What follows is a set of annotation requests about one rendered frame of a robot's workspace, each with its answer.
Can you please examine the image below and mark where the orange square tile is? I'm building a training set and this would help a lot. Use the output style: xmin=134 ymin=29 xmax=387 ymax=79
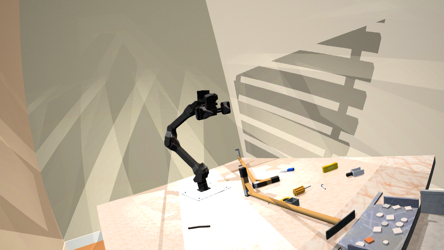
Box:
xmin=364 ymin=237 xmax=374 ymax=244

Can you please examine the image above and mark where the yellow rectangular block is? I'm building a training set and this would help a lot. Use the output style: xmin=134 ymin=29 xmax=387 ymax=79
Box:
xmin=322 ymin=162 xmax=338 ymax=173

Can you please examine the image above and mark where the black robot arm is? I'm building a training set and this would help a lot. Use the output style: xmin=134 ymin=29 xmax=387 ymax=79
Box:
xmin=164 ymin=90 xmax=218 ymax=192

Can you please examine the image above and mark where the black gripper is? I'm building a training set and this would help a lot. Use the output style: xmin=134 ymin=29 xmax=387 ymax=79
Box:
xmin=195 ymin=101 xmax=231 ymax=120

